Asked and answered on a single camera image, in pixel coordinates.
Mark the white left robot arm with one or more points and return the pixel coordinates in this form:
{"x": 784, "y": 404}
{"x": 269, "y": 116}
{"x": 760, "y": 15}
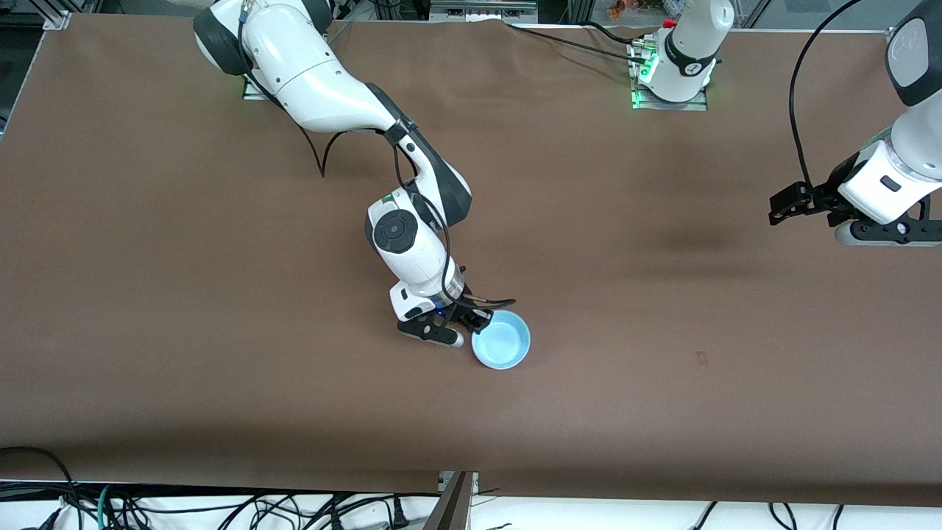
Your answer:
{"x": 688, "y": 44}

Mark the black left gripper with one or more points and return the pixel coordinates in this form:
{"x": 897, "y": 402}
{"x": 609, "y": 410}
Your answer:
{"x": 826, "y": 196}

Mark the brown table cover sheet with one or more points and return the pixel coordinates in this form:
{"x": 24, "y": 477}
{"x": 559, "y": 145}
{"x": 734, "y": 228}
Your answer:
{"x": 471, "y": 412}

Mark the blue bowl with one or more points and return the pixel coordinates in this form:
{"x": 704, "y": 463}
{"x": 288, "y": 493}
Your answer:
{"x": 504, "y": 342}

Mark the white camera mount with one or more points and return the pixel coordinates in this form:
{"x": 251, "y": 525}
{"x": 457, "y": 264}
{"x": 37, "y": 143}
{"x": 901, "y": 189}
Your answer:
{"x": 408, "y": 300}
{"x": 890, "y": 195}

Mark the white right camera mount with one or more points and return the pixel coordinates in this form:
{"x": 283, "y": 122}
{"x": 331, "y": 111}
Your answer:
{"x": 408, "y": 300}

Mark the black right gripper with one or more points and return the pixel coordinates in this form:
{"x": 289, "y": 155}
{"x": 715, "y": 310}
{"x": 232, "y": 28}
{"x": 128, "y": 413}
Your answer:
{"x": 462, "y": 311}

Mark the small orange object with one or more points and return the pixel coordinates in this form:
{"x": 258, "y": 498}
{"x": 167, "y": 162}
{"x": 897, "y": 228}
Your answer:
{"x": 622, "y": 7}

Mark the black power plug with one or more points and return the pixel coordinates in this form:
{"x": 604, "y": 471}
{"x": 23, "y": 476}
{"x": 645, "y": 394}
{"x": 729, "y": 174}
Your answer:
{"x": 399, "y": 515}

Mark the grey metal frame post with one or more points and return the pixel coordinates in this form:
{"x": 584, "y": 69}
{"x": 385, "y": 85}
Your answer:
{"x": 452, "y": 508}

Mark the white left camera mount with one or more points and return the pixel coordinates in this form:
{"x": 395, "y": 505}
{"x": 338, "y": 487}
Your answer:
{"x": 890, "y": 195}

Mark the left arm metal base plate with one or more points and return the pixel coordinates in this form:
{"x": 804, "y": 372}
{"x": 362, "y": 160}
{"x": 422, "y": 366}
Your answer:
{"x": 695, "y": 105}

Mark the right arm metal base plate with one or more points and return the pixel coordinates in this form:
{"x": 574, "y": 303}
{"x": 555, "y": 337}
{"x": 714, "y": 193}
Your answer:
{"x": 249, "y": 92}

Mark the silver metal corner bracket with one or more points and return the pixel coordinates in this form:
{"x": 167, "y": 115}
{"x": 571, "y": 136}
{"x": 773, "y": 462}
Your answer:
{"x": 57, "y": 20}

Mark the silver aluminium frame bar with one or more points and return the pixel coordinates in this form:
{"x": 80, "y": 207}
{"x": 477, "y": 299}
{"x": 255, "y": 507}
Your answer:
{"x": 478, "y": 9}

